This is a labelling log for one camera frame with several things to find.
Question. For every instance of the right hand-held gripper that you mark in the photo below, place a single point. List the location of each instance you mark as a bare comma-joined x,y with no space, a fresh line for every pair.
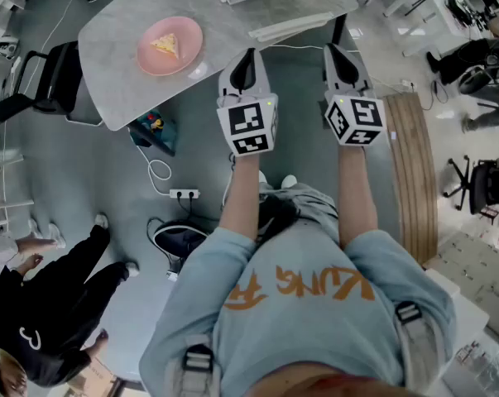
365,114

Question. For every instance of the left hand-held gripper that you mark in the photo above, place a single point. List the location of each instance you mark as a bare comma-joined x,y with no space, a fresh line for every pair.
249,126

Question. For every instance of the long white strip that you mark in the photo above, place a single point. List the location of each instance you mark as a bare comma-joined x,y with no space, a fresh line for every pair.
290,26

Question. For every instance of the person's right forearm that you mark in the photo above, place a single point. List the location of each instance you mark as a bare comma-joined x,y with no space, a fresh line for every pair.
356,197

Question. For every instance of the person's left forearm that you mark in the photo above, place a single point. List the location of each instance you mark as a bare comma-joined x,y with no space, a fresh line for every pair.
241,197

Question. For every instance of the black table leg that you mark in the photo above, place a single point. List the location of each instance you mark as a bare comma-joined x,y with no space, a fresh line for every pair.
339,29

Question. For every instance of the white power strip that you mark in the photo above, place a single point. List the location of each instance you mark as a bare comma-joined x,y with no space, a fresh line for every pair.
407,83
184,193

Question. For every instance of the yellow cake slice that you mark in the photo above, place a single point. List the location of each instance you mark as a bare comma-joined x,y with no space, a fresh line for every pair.
168,44

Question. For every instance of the pink plate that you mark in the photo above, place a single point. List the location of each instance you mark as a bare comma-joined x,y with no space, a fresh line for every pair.
158,62

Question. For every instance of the teal storage bag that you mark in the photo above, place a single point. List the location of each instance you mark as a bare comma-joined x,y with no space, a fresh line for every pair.
166,132

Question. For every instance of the person's left white shoe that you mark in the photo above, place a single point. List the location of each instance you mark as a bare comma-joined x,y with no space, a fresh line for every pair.
263,177

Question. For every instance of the person's white shoe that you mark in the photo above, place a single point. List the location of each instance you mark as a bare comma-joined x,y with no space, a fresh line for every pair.
263,177
289,181

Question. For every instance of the person's right white shoe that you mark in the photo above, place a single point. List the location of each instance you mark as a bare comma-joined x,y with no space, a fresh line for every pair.
289,181

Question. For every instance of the white desk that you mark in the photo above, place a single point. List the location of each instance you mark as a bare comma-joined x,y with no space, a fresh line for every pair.
433,6

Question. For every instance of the person's grey trousers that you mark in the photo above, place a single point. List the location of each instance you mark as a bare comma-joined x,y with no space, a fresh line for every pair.
315,205

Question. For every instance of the black round device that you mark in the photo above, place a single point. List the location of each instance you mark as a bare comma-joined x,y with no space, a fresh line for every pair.
178,240

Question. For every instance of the black office chair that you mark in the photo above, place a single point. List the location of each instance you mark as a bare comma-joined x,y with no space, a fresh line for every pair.
491,186

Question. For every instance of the white side table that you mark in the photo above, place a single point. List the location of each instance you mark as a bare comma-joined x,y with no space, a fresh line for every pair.
476,271

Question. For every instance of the person's light blue sweatshirt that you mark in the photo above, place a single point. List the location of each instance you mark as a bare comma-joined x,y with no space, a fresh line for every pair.
307,337

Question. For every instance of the white metal rack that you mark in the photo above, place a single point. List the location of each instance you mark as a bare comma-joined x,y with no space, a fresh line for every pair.
1,180

